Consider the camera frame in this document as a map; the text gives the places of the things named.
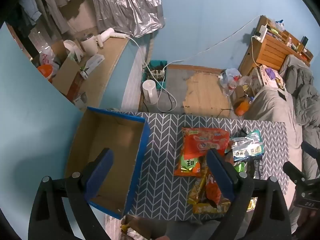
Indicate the black snack packet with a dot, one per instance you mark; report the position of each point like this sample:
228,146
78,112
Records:
257,168

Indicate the silver teal snack packet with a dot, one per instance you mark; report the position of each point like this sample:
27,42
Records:
247,145

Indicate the large red snack bag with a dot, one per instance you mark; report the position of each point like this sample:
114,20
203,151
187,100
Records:
200,140

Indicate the clear plastic bag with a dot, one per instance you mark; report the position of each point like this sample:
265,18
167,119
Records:
232,76

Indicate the white electric kettle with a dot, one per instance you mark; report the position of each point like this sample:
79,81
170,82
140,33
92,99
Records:
150,92

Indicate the grey duvet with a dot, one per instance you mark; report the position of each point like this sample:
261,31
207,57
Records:
302,85

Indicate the small white desk fan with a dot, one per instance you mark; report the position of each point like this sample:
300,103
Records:
72,50

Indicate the brown cardboard box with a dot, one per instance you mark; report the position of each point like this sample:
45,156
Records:
65,76

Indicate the grey bed sheet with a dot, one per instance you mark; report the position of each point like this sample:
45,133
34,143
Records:
270,105

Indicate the orange bowl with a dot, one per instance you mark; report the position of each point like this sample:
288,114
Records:
45,71

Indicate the white hair dryer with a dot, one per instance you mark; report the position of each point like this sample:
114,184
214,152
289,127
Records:
110,33

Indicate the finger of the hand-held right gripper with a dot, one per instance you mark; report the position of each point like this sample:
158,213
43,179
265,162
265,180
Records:
312,150
295,171

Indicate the orange cracker snack bag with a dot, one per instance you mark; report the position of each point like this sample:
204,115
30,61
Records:
207,208

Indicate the orange drink bottle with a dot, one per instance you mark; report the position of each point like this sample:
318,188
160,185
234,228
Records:
242,107

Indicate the white plastic bag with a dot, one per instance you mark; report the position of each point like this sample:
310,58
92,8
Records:
48,58

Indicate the flat white carton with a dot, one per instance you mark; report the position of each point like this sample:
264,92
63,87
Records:
93,63

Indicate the white wall charger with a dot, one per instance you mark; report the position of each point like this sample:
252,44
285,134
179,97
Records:
261,33

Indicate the green bean snack bag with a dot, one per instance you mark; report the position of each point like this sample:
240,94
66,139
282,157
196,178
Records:
240,167

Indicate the small brown carton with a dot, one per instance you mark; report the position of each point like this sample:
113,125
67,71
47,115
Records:
238,93

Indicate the orange red snack bag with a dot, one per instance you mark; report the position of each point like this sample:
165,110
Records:
212,192

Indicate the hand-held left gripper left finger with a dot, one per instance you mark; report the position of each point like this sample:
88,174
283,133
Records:
100,175

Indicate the silver foil curtain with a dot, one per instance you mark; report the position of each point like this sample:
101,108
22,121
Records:
125,5

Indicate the pink white box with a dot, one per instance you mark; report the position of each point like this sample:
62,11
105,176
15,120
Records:
266,76

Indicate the small white grey box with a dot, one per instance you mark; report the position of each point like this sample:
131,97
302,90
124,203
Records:
80,99

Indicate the white power strip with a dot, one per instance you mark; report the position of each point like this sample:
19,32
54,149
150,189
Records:
156,73

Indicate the teal storage box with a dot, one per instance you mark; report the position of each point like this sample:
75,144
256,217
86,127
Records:
160,85

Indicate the yellow green snack packet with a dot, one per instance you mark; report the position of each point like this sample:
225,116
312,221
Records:
252,203

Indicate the white round cup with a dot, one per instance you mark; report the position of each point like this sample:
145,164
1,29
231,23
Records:
89,45

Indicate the wooden headboard shelf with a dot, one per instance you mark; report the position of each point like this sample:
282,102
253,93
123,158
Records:
270,52

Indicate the blue cardboard box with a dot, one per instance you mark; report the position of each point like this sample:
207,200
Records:
112,140

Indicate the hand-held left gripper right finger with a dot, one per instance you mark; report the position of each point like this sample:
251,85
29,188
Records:
221,177

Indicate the hanging clothes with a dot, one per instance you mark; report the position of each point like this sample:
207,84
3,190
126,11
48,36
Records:
50,2

